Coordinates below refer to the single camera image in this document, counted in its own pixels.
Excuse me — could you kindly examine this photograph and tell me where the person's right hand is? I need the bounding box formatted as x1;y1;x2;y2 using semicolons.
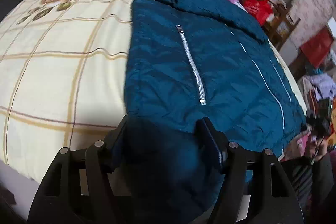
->
306;132;329;165

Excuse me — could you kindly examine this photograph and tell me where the wooden chair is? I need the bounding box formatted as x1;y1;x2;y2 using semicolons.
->
262;0;301;52

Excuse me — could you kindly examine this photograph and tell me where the pale floral curtain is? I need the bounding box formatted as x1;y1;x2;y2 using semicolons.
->
288;0;336;47

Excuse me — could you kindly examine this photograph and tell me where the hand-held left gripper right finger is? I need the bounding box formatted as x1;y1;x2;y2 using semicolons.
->
196;117;305;224

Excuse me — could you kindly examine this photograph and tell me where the cream plaid floral bed sheet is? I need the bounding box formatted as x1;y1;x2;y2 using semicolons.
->
0;0;309;180

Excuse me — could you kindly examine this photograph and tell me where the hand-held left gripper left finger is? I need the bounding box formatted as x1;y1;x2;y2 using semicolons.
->
28;115;130;224

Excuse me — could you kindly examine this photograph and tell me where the teal puffer jacket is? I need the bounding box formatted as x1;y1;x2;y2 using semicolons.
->
123;0;307;224

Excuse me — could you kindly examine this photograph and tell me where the red cloth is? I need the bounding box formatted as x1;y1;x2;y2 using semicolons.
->
300;27;336;69

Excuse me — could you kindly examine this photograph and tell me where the red shopping bag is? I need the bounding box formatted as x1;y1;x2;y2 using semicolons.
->
243;0;274;25

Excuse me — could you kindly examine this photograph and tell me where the pile of clothes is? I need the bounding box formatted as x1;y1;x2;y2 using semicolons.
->
298;67;336;114

